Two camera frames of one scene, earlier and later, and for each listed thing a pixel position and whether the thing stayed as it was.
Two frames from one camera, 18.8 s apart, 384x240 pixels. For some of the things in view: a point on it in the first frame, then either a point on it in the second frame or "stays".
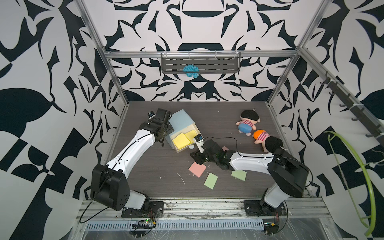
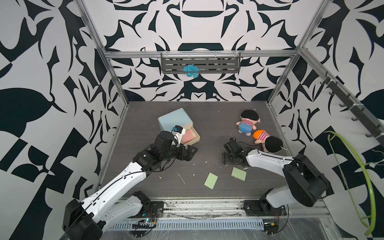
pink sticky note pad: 197,169 -> 188,136
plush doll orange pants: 271,144 stays
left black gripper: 169,130 -> 189,155
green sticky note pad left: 211,180 stays
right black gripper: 196,156 -> 225,158
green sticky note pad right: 239,174 stays
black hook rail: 358,110 stays
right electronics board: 270,228 stays
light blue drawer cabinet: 178,121 stays
